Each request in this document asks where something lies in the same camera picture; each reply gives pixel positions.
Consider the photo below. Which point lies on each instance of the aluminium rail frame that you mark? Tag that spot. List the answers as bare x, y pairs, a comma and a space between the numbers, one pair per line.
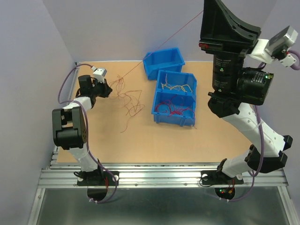
159, 164

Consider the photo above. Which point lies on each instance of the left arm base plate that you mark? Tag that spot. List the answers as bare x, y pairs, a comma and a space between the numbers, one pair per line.
97, 184

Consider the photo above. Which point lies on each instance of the blue bin rear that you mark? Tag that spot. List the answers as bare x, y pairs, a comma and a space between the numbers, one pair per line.
166, 59

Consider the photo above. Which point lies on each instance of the blue bin double front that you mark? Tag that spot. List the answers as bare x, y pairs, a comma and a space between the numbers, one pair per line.
174, 100

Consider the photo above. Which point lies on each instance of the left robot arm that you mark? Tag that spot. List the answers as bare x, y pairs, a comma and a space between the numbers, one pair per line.
70, 130

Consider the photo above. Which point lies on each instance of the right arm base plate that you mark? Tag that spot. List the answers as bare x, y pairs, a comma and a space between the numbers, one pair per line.
211, 178

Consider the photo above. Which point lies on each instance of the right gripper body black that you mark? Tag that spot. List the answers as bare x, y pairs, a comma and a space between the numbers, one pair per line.
241, 48

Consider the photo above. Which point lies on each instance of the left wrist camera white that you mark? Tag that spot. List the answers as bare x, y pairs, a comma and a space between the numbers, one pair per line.
99, 73

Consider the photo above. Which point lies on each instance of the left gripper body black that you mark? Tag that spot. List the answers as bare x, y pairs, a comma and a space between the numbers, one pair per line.
100, 89

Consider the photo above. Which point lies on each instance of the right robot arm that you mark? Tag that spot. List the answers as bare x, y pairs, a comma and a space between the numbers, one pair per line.
238, 90

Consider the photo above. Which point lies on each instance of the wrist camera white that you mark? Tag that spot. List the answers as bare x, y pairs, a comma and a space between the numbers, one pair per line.
99, 73
277, 48

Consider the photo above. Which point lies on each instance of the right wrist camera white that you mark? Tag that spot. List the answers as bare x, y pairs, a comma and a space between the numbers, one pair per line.
277, 48

